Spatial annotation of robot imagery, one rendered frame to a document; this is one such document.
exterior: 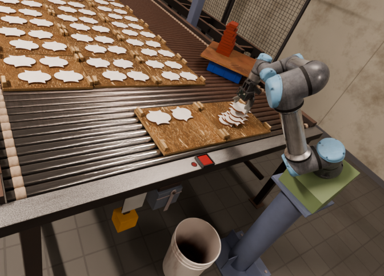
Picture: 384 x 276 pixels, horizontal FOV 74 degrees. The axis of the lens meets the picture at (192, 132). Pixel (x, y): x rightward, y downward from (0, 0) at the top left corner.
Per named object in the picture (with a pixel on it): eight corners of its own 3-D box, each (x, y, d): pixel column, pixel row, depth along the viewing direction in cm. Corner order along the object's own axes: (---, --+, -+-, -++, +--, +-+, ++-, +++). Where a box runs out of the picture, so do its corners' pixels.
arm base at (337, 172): (350, 167, 128) (354, 161, 120) (324, 184, 129) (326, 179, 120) (327, 146, 136) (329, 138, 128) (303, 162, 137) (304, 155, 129)
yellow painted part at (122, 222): (135, 226, 122) (146, 196, 108) (117, 233, 116) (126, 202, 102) (128, 212, 126) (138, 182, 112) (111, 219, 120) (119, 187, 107)
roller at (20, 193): (307, 130, 203) (311, 126, 200) (8, 208, 84) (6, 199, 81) (302, 126, 206) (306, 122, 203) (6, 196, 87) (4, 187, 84)
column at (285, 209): (270, 275, 194) (347, 208, 144) (234, 297, 172) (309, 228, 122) (241, 231, 216) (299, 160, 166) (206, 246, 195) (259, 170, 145)
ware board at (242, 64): (259, 63, 249) (260, 61, 248) (255, 80, 208) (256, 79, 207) (212, 42, 251) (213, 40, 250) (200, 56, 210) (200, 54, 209)
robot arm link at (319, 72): (340, 56, 86) (296, 48, 132) (307, 68, 89) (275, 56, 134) (347, 88, 90) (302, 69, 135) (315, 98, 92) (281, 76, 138)
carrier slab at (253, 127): (270, 133, 171) (271, 131, 170) (226, 142, 146) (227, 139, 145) (237, 102, 190) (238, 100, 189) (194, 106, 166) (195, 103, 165)
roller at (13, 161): (293, 118, 211) (296, 114, 208) (2, 175, 92) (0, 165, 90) (288, 115, 214) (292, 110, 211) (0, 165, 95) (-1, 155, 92)
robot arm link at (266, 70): (282, 65, 125) (276, 56, 134) (260, 73, 128) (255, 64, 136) (285, 79, 130) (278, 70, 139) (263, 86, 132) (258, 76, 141)
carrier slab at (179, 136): (225, 142, 145) (226, 140, 145) (164, 156, 121) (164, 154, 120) (192, 106, 165) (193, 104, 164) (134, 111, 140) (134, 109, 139)
